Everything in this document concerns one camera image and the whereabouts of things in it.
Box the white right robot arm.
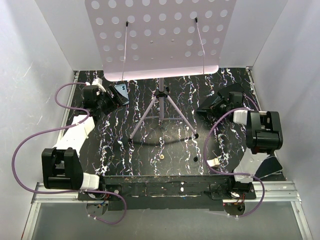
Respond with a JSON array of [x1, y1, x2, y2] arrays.
[[199, 91, 283, 199]]

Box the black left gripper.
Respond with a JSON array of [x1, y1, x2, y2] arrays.
[[96, 85, 128, 115]]

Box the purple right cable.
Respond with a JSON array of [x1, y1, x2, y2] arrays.
[[204, 94, 266, 218]]

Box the black device at right edge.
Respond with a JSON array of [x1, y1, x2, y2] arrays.
[[255, 156, 283, 179]]

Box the black phone case on table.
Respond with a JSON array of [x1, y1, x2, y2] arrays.
[[217, 83, 245, 98]]

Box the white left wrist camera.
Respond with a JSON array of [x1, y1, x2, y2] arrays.
[[85, 77, 106, 93]]

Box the aluminium frame rail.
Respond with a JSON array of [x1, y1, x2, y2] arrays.
[[19, 71, 313, 240]]

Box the black metal base plate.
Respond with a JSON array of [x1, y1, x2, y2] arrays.
[[77, 175, 256, 211]]

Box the white perforated music stand desk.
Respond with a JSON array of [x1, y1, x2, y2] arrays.
[[84, 0, 236, 82]]

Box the small white beige block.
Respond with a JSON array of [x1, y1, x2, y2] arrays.
[[206, 158, 220, 168]]

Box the light blue phone case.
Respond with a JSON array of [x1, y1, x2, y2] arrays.
[[114, 84, 129, 106]]

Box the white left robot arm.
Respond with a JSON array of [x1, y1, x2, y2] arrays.
[[41, 83, 128, 200]]

